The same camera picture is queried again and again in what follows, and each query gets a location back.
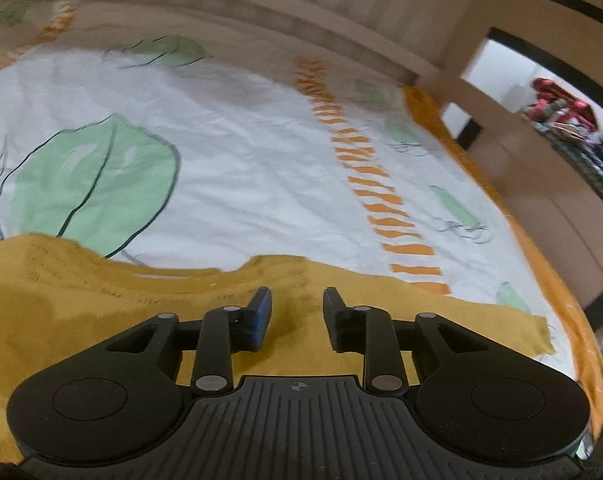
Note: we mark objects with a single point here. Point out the pile of colourful clothes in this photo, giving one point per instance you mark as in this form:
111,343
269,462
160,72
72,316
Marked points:
571,126

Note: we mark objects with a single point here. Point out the white leaf-print bed sheet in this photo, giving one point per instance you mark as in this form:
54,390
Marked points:
157,138

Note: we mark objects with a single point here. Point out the mustard yellow small garment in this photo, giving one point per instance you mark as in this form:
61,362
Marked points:
57,298

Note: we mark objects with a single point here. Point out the orange bed underlay edge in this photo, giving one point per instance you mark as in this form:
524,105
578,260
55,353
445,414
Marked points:
587,356

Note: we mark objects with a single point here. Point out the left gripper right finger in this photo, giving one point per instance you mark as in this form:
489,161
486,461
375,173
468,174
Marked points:
370,332

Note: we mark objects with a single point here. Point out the white wooden bed frame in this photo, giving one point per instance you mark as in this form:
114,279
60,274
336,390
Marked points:
438,42

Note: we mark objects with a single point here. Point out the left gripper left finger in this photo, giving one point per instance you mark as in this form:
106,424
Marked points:
223,332

